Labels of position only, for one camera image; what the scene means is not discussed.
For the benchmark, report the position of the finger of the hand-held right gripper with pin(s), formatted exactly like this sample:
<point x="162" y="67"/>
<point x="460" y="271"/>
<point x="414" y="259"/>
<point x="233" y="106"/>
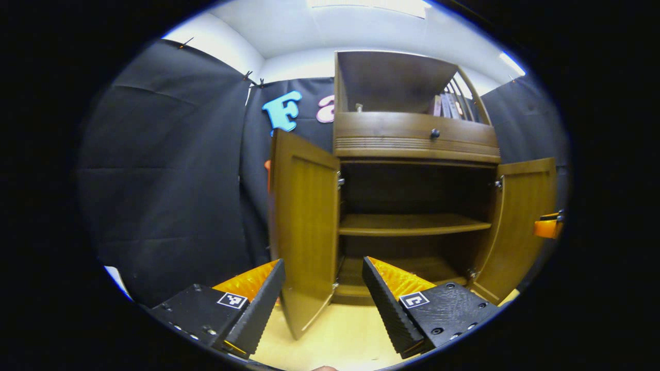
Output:
<point x="547" y="228"/>

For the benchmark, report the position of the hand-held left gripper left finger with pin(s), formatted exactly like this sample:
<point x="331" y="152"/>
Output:
<point x="258" y="314"/>

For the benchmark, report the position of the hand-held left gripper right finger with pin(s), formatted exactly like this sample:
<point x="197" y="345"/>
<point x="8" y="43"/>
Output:
<point x="386" y="309"/>

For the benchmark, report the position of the wooden shoe cabinet door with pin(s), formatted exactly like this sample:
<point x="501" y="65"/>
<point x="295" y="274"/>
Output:
<point x="307" y="232"/>
<point x="521" y="226"/>

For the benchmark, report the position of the wooden double-door shoe cabinet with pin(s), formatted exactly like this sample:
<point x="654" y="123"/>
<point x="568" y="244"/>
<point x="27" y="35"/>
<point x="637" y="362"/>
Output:
<point x="392" y="77"/>

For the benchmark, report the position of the wooden cabinet drawer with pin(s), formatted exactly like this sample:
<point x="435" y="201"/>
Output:
<point x="381" y="131"/>

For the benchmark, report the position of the wooden inner shelf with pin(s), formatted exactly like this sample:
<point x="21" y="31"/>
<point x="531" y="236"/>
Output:
<point x="412" y="225"/>

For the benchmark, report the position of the black drawer knob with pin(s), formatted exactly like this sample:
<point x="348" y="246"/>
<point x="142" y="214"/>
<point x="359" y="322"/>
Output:
<point x="434" y="133"/>

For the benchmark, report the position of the white-spined book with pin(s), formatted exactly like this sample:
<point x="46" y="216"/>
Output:
<point x="455" y="106"/>

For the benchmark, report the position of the grey-spined book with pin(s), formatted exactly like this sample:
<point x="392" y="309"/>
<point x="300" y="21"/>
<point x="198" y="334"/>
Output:
<point x="446" y="105"/>

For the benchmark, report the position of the black backdrop cloth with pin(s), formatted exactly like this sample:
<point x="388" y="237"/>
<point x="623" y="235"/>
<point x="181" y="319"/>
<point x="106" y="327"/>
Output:
<point x="165" y="180"/>

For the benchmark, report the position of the pink-spined book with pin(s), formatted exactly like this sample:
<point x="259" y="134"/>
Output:
<point x="436" y="106"/>

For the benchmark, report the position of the ceiling light panel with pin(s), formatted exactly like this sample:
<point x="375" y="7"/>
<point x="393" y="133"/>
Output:
<point x="511" y="63"/>
<point x="371" y="6"/>

